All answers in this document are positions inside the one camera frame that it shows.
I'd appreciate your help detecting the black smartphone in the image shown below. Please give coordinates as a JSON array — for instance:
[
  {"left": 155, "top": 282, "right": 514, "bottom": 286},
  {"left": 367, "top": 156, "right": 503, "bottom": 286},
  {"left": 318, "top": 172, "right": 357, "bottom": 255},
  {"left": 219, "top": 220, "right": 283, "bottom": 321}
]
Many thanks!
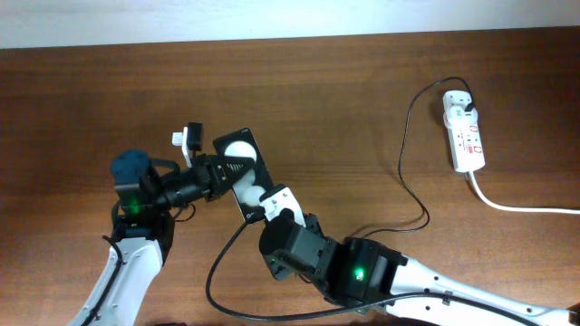
[{"left": 211, "top": 127, "right": 277, "bottom": 225}]

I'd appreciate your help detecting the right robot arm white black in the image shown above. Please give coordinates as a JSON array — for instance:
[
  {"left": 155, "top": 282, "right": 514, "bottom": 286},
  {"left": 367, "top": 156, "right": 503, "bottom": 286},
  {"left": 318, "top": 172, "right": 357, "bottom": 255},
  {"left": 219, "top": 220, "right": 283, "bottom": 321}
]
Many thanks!
[{"left": 259, "top": 209, "right": 579, "bottom": 325}]

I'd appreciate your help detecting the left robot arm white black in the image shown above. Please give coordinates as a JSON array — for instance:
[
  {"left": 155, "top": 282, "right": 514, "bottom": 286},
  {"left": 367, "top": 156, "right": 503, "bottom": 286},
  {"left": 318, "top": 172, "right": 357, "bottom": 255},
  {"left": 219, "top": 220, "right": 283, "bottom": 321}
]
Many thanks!
[{"left": 71, "top": 149, "right": 256, "bottom": 325}]

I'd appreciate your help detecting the white USB charger plug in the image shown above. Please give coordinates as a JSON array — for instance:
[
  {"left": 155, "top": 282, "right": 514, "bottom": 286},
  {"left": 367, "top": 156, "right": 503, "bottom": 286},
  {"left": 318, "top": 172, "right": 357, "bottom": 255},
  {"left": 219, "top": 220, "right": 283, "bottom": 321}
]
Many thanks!
[{"left": 443, "top": 103, "right": 479, "bottom": 129}]

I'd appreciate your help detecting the white power strip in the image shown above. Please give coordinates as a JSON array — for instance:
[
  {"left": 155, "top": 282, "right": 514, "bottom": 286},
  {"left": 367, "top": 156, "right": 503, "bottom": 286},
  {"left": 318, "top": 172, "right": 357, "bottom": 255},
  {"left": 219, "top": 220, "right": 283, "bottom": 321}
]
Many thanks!
[{"left": 442, "top": 91, "right": 485, "bottom": 173}]

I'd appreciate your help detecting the white power strip cord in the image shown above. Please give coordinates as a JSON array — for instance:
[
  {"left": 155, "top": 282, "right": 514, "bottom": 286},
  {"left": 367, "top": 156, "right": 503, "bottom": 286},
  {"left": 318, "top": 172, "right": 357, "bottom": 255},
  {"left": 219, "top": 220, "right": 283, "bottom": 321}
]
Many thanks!
[{"left": 466, "top": 170, "right": 580, "bottom": 216}]

